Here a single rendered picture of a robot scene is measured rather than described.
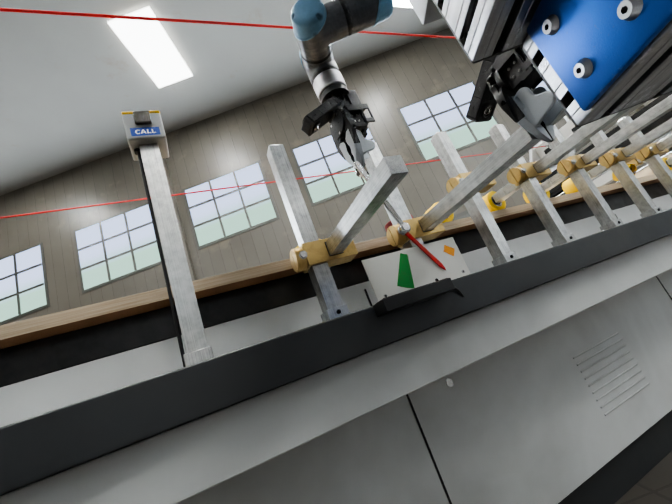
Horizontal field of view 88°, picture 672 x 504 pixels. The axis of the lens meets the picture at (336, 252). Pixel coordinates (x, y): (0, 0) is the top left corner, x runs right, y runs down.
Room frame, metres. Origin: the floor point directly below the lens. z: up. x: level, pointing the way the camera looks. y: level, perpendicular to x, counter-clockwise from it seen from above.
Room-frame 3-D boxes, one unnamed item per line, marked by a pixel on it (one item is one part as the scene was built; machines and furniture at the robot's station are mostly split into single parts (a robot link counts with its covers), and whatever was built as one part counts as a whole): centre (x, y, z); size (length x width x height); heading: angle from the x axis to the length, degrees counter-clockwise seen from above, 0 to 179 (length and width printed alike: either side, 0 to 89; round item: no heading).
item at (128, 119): (0.59, 0.28, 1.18); 0.07 x 0.07 x 0.08; 26
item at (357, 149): (0.69, -0.14, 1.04); 0.06 x 0.03 x 0.09; 115
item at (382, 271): (0.77, -0.16, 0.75); 0.26 x 0.01 x 0.10; 116
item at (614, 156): (1.25, -1.10, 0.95); 0.13 x 0.06 x 0.05; 116
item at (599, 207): (1.13, -0.85, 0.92); 0.03 x 0.03 x 0.48; 26
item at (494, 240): (0.92, -0.40, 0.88); 0.03 x 0.03 x 0.48; 26
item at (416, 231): (0.82, -0.20, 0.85); 0.13 x 0.06 x 0.05; 116
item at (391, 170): (0.64, -0.03, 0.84); 0.43 x 0.03 x 0.04; 26
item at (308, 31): (0.60, -0.14, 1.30); 0.11 x 0.11 x 0.08; 88
